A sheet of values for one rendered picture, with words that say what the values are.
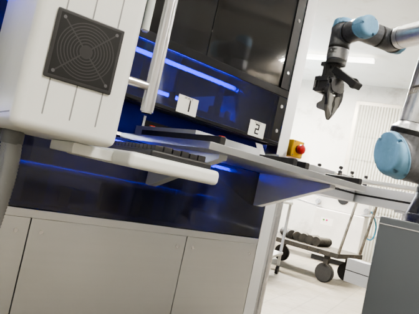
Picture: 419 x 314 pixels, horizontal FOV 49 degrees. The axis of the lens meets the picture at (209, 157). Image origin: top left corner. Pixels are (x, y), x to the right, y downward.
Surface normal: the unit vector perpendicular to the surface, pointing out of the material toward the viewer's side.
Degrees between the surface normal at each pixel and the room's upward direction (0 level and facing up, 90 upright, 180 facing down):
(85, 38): 90
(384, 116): 90
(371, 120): 90
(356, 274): 90
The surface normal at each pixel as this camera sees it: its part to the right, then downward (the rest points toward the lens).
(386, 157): -0.94, -0.09
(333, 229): -0.41, -0.14
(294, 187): -0.76, -0.20
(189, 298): 0.62, 0.09
